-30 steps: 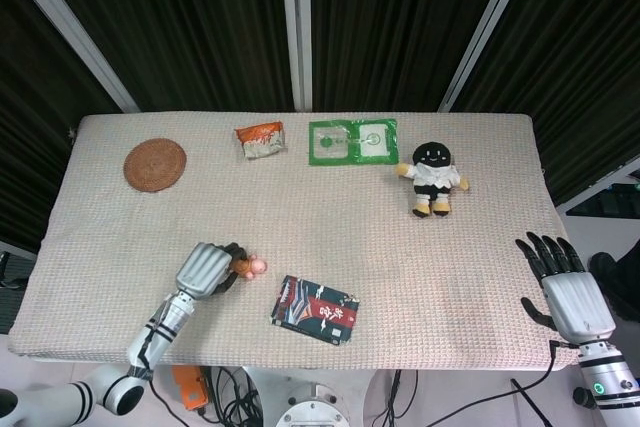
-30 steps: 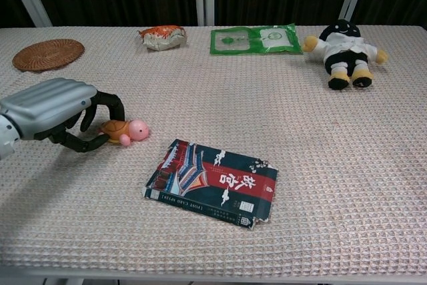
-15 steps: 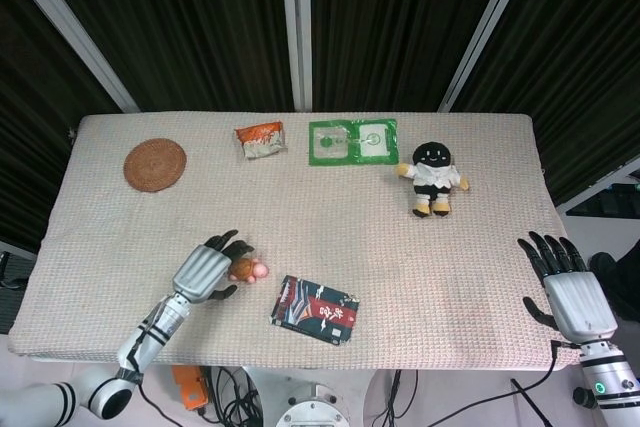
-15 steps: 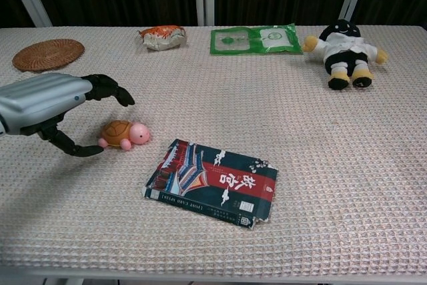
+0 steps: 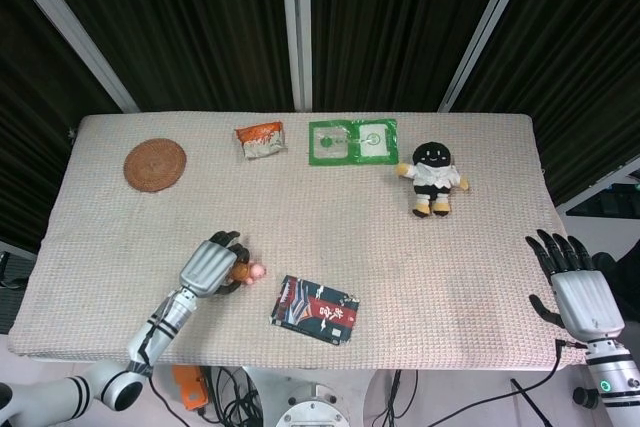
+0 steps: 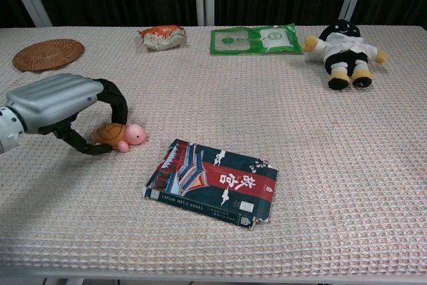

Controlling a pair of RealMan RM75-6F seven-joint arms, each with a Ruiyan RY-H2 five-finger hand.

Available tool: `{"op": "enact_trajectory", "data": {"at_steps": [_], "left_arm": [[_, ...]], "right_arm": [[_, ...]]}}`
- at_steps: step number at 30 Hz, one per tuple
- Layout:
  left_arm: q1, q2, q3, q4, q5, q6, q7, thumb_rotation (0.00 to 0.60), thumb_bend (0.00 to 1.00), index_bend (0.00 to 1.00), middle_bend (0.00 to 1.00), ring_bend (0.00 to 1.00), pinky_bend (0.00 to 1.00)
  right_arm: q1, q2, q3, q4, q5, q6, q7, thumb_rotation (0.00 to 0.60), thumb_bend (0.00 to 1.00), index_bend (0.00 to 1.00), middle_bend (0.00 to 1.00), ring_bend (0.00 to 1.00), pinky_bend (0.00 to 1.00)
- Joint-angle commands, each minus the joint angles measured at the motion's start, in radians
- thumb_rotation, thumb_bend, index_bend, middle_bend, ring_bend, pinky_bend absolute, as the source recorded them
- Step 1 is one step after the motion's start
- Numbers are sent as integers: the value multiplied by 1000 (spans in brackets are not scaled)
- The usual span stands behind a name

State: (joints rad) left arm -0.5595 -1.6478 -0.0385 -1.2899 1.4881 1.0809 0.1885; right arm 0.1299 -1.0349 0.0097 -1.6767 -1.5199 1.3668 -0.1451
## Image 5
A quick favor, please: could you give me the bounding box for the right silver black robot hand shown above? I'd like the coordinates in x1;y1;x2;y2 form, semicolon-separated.
524;229;626;343

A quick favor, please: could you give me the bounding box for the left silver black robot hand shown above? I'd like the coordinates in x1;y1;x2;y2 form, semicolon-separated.
178;230;251;298

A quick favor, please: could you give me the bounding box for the small orange pink toy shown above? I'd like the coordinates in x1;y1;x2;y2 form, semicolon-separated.
228;256;268;286

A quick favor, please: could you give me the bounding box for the round silver robot base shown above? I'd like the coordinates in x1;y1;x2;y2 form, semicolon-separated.
274;381;351;427

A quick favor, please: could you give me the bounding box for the round woven rattan coaster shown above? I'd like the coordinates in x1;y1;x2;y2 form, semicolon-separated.
123;138;188;193

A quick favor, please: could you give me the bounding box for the orange plastic device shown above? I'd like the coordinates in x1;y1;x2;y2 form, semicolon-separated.
171;364;207;411

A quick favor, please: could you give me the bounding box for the dark blue snack packet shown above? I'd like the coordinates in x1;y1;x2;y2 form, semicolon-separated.
269;274;361;347

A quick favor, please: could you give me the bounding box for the orange silver snack bag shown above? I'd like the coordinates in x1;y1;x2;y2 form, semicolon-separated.
234;120;290;161

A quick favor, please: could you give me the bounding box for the beige waffle weave tablecloth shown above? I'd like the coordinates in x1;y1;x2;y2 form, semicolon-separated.
8;111;586;371

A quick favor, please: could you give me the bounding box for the green clear plastic pouch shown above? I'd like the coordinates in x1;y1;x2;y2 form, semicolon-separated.
307;117;400;167

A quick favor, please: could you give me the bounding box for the black plush doll white shirt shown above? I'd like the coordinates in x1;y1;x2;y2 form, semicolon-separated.
394;141;472;219

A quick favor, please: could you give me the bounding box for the black pleated curtain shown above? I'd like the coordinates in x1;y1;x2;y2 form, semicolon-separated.
0;0;640;253

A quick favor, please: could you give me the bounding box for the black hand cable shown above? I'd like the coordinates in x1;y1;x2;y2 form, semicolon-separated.
509;338;589;398

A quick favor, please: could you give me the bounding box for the black cable bundle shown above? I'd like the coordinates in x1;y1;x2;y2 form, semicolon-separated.
199;366;266;427

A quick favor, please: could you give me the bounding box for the white metal frame post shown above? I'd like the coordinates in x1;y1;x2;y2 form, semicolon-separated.
438;0;539;113
0;0;140;113
279;0;314;112

